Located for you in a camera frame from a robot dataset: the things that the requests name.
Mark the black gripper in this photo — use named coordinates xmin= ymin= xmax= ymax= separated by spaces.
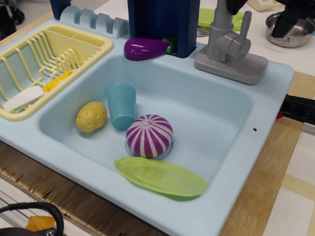
xmin=226 ymin=0 xmax=315 ymax=38

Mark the grey toy faucet with lever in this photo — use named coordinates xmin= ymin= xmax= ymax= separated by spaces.
xmin=194 ymin=0 xmax=269 ymax=85

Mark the cream plastic object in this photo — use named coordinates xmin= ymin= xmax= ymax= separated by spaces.
xmin=248 ymin=0 xmax=281 ymax=11

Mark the stainless steel pot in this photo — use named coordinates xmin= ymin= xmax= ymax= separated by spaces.
xmin=265 ymin=12 xmax=315 ymax=48

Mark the dark blue plastic tower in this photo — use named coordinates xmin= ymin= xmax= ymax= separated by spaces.
xmin=50 ymin=0 xmax=200 ymax=58

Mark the black clamp with red tip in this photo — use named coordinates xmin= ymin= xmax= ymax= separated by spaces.
xmin=277 ymin=94 xmax=315 ymax=125

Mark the purple toy eggplant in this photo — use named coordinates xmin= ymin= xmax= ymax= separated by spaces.
xmin=124 ymin=37 xmax=177 ymax=61

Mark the light blue toy sink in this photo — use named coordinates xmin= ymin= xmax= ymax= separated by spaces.
xmin=0 ymin=5 xmax=295 ymax=236

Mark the blue plastic cup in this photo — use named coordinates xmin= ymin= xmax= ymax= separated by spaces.
xmin=107 ymin=83 xmax=136 ymax=130

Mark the purple white striped toy onion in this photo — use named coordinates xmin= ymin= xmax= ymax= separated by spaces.
xmin=126 ymin=114 xmax=174 ymax=158

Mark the green plastic plate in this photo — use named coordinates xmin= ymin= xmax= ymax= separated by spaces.
xmin=114 ymin=157 xmax=209 ymax=201

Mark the yellow toy potato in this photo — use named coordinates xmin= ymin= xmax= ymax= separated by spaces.
xmin=76 ymin=101 xmax=107 ymax=133

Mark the yellow dish drying rack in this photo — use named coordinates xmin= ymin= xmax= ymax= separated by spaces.
xmin=0 ymin=23 xmax=114 ymax=121

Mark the white and yellow toy knife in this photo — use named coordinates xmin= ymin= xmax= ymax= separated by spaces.
xmin=2 ymin=70 xmax=73 ymax=111

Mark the black object top left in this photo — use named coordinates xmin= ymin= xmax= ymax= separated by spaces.
xmin=0 ymin=4 xmax=25 ymax=40

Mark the orange yellow object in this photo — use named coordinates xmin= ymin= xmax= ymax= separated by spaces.
xmin=25 ymin=216 xmax=55 ymax=232

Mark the black cable loop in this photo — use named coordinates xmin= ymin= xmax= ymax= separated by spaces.
xmin=0 ymin=202 xmax=64 ymax=236

